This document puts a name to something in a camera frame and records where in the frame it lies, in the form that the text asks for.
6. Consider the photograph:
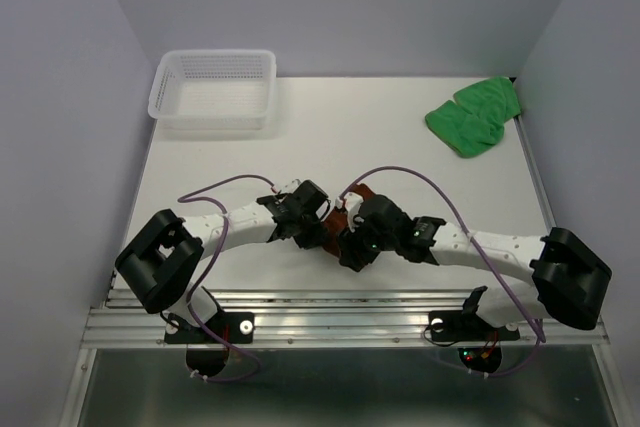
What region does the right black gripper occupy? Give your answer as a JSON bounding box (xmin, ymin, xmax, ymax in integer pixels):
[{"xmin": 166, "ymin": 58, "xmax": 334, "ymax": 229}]
[{"xmin": 334, "ymin": 212, "xmax": 398, "ymax": 272}]

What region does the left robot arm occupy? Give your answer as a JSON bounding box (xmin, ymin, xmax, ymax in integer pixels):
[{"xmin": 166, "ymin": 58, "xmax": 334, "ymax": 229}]
[{"xmin": 115, "ymin": 180, "xmax": 330, "ymax": 345}]

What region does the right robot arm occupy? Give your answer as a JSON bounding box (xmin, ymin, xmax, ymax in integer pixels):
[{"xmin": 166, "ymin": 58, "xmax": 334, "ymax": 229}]
[{"xmin": 336, "ymin": 193, "xmax": 612, "ymax": 337}]

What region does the white plastic perforated basket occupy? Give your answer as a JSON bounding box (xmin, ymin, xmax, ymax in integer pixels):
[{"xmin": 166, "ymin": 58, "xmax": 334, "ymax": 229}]
[{"xmin": 147, "ymin": 49, "xmax": 277, "ymax": 131}]

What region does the green towel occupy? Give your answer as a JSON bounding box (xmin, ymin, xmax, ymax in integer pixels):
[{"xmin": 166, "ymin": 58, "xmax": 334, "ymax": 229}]
[{"xmin": 424, "ymin": 77, "xmax": 521, "ymax": 159}]

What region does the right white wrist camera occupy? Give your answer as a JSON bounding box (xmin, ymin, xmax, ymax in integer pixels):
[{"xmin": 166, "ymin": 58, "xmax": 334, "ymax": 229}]
[{"xmin": 335, "ymin": 192, "xmax": 363, "ymax": 212}]

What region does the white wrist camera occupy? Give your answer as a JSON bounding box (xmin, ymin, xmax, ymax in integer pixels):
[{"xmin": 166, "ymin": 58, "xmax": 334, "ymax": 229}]
[
  {"xmin": 271, "ymin": 179, "xmax": 301, "ymax": 195},
  {"xmin": 335, "ymin": 192, "xmax": 363, "ymax": 212}
]

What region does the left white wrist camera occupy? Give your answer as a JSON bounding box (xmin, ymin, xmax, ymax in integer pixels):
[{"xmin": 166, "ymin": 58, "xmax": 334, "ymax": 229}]
[{"xmin": 271, "ymin": 179, "xmax": 301, "ymax": 195}]

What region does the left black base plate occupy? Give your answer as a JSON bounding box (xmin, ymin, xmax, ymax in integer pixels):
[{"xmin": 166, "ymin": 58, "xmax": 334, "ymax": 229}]
[{"xmin": 163, "ymin": 311, "xmax": 255, "ymax": 345}]

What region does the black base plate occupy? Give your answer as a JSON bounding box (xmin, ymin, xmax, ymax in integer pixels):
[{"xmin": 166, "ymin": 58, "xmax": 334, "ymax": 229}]
[
  {"xmin": 424, "ymin": 310, "xmax": 520, "ymax": 344},
  {"xmin": 163, "ymin": 311, "xmax": 255, "ymax": 345}
]

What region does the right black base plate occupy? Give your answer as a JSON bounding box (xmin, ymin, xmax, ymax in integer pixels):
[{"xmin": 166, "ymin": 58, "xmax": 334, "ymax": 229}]
[{"xmin": 424, "ymin": 310, "xmax": 520, "ymax": 344}]

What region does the aluminium rail frame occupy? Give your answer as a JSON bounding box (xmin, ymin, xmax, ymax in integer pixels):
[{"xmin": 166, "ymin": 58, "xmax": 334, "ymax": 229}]
[{"xmin": 57, "ymin": 116, "xmax": 621, "ymax": 427}]

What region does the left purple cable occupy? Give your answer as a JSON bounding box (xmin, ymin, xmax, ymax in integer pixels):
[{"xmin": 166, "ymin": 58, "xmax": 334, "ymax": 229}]
[{"xmin": 177, "ymin": 175, "xmax": 264, "ymax": 384}]

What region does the purple cable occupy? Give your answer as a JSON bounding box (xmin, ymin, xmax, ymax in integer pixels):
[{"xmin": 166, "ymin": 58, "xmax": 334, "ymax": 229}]
[
  {"xmin": 177, "ymin": 175, "xmax": 264, "ymax": 384},
  {"xmin": 337, "ymin": 165, "xmax": 547, "ymax": 381}
]

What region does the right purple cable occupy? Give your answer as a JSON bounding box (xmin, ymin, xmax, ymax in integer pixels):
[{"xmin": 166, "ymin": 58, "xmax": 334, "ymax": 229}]
[{"xmin": 337, "ymin": 165, "xmax": 547, "ymax": 381}]

